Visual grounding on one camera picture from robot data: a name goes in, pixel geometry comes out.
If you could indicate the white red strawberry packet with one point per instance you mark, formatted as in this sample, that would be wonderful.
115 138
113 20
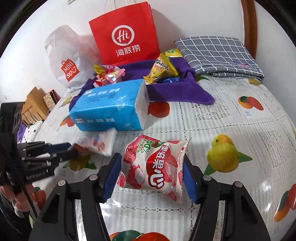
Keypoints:
154 165

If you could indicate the wooden chair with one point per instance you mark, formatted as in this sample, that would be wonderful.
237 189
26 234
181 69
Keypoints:
34 109

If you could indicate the red paper shopping bag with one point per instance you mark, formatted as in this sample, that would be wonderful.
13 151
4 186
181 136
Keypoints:
126 35

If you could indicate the pink toy story candy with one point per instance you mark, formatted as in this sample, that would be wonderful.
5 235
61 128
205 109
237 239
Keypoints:
100 143

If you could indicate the blue snack packet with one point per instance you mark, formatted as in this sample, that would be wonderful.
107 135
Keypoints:
171 80

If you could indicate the purple towel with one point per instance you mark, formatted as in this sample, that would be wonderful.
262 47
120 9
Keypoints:
186 90

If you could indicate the white Miniso plastic bag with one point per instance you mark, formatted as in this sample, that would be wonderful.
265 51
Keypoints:
71 57

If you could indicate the fruit print tablecloth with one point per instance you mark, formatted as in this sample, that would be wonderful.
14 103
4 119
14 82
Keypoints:
245 136

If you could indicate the yellow bag behind towel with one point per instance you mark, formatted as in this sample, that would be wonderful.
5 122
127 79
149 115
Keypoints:
173 53

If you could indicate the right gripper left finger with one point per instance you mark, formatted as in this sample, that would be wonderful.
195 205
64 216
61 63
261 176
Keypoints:
57 219

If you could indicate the pink candy packet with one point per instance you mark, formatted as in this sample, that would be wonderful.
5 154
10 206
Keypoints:
114 75

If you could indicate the white wall switch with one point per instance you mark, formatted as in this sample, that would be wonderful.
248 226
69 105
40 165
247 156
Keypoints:
70 1

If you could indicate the brown wooden door frame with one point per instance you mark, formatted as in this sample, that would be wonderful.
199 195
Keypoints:
250 26

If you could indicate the grey checked folded cloth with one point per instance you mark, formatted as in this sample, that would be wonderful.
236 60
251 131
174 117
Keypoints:
219 57

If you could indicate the blue tissue pack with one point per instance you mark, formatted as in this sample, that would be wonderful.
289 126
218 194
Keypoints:
123 106

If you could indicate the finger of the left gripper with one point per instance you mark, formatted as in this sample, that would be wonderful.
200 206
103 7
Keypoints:
42 148
33 158

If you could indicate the left hand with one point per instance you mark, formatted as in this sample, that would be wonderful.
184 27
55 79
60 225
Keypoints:
21 200

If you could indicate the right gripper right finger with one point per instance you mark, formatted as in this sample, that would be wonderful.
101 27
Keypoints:
242 219

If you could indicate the white dotted pouch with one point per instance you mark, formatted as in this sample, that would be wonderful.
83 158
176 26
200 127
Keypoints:
31 132

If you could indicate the brown patterned box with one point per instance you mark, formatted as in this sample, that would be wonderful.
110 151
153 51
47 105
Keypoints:
51 99

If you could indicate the pink yellow snack packet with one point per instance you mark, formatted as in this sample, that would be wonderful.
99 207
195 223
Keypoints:
101 70

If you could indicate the yellow triangular snack packet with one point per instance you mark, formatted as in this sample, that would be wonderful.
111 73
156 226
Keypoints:
161 69

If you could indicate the purple plush item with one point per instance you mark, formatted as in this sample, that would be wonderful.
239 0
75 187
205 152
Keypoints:
21 132

